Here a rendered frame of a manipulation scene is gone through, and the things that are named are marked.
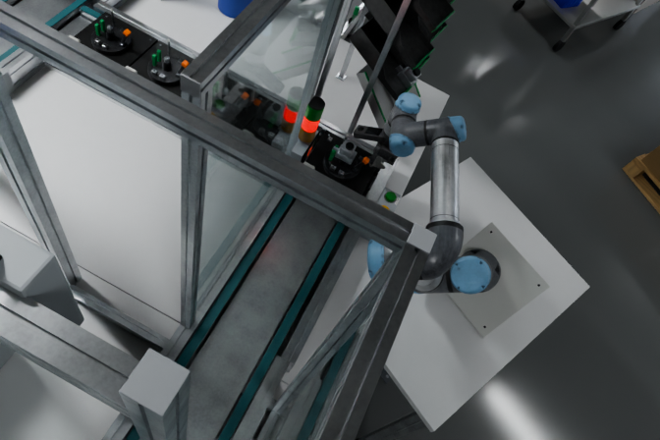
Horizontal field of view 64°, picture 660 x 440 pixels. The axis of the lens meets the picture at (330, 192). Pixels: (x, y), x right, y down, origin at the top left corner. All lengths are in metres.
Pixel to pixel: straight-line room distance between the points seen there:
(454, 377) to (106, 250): 1.20
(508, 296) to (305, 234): 0.73
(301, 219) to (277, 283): 0.26
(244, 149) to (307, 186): 0.09
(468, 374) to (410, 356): 0.21
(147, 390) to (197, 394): 0.92
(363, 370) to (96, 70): 0.47
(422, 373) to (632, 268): 2.23
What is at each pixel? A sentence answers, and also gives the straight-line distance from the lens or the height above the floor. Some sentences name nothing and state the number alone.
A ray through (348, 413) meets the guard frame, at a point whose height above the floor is 1.98.
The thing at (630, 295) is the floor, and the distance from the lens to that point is 3.71.
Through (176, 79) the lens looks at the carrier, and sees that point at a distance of 2.08.
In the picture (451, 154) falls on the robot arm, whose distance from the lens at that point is 1.47.
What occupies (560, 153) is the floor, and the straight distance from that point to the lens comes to 4.03.
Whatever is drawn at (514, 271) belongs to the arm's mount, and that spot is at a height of 1.03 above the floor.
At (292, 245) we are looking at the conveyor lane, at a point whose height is 0.92.
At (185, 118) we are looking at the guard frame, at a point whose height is 1.99.
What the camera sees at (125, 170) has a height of 0.86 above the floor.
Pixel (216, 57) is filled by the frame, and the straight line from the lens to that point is 0.74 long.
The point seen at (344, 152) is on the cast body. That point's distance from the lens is 1.86.
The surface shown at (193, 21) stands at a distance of 2.50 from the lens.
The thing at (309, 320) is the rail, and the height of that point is 0.95.
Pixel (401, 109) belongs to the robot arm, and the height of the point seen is 1.40.
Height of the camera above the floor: 2.51
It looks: 55 degrees down
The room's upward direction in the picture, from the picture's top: 24 degrees clockwise
